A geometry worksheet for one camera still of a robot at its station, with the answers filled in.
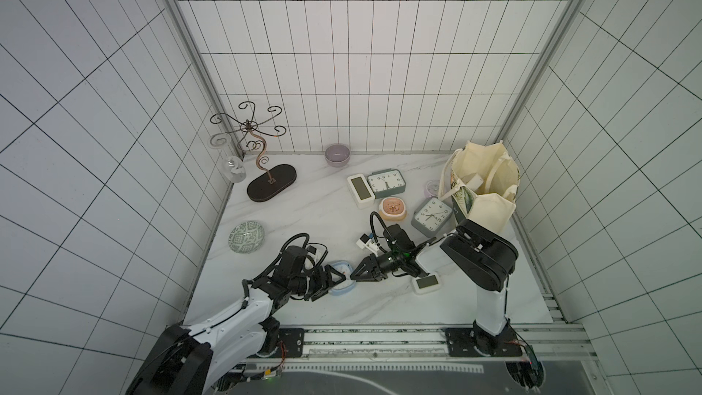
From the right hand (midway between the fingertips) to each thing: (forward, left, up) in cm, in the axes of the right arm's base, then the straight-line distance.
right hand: (353, 271), depth 84 cm
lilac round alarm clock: (+34, -28, +1) cm, 44 cm away
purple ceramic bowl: (+49, +10, +3) cm, 50 cm away
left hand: (-5, +5, +1) cm, 7 cm away
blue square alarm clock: (0, +2, +1) cm, 3 cm away
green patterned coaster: (+9, +38, +1) cm, 39 cm away
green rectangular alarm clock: (+36, -11, 0) cm, 38 cm away
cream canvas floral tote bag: (+32, -44, +10) cm, 55 cm away
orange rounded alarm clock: (+23, -13, +1) cm, 27 cm away
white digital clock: (+31, -1, +2) cm, 31 cm away
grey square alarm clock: (+22, -27, 0) cm, 35 cm away
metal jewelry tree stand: (+36, +35, 0) cm, 50 cm away
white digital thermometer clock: (-3, -22, 0) cm, 23 cm away
